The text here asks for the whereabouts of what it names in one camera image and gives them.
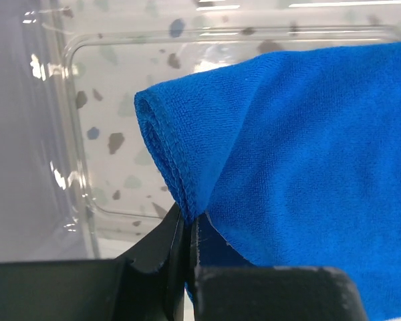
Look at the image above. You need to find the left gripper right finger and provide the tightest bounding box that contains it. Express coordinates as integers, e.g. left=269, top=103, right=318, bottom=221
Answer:
left=190, top=215, right=368, bottom=320

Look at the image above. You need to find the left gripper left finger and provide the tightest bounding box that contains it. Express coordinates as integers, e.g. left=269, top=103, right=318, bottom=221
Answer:
left=0, top=205, right=186, bottom=320

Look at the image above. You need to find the blue towel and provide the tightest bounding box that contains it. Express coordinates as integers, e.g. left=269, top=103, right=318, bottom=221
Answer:
left=134, top=42, right=401, bottom=320

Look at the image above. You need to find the clear plastic storage bin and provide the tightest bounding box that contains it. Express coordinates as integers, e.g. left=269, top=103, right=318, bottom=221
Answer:
left=0, top=1, right=401, bottom=262

